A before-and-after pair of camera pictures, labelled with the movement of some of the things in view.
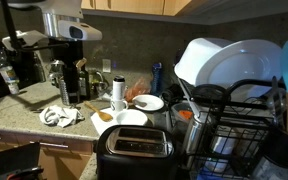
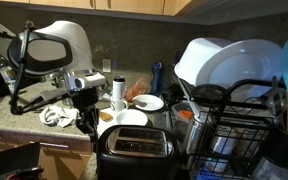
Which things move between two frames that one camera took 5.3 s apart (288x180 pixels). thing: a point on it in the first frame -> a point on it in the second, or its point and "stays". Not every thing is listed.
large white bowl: [192, 58] stays
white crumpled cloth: [60, 116] stays
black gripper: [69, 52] -> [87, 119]
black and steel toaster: [136, 152] stays
